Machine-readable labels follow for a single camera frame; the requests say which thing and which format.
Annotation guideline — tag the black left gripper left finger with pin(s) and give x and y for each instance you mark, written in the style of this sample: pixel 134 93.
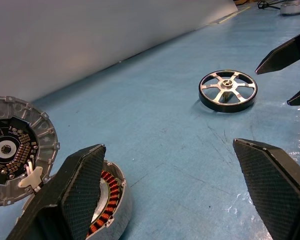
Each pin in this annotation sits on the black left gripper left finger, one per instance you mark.
pixel 72 200

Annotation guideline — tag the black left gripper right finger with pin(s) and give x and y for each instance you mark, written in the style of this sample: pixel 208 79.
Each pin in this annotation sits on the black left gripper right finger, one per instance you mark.
pixel 277 195

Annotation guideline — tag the silver stator housing copper windings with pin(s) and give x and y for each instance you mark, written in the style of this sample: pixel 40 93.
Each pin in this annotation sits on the silver stator housing copper windings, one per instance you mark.
pixel 120 207

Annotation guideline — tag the silver spoked rotor black rim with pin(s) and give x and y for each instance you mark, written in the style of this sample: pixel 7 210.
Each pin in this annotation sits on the silver spoked rotor black rim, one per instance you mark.
pixel 227 108

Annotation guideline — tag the silver motor rotor disc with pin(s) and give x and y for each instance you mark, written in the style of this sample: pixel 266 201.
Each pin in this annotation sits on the silver motor rotor disc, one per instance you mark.
pixel 40 125

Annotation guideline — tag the silver round machine part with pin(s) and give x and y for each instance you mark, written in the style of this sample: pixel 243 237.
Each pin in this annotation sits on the silver round machine part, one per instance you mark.
pixel 293 8

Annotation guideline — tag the yellow tape strip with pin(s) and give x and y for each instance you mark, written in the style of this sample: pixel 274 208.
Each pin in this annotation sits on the yellow tape strip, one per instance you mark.
pixel 233 15

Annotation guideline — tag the white foam backdrop sheet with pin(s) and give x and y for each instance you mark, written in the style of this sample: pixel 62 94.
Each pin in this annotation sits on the white foam backdrop sheet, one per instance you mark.
pixel 65 37

